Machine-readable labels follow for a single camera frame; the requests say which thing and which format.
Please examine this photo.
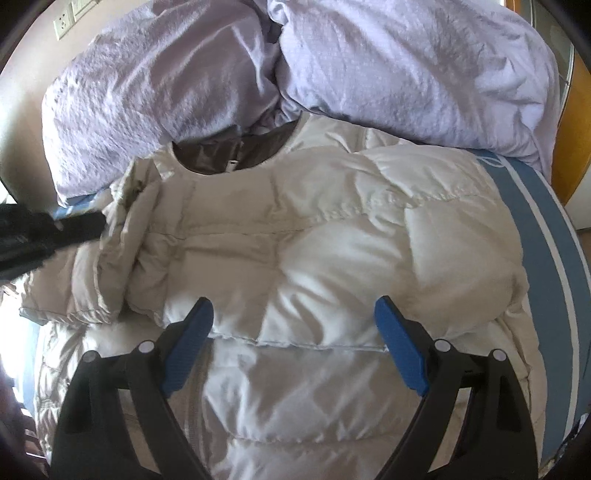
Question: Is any white wall socket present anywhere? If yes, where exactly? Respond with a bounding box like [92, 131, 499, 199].
[52, 4, 75, 41]

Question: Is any lavender pillow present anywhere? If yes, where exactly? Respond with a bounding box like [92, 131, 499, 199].
[41, 0, 287, 206]

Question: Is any lavender duvet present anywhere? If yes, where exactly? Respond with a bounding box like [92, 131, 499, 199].
[268, 0, 561, 174]

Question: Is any white puffer jacket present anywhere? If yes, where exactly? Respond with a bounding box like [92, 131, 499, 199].
[18, 113, 548, 480]

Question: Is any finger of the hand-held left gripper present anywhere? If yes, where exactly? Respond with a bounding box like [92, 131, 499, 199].
[53, 211, 108, 247]

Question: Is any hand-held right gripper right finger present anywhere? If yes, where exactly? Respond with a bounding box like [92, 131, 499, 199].
[374, 295, 539, 480]

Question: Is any blue striped bed sheet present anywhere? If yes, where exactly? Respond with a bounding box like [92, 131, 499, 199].
[14, 148, 591, 467]

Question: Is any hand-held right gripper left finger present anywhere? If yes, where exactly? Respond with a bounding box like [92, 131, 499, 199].
[51, 296, 215, 480]

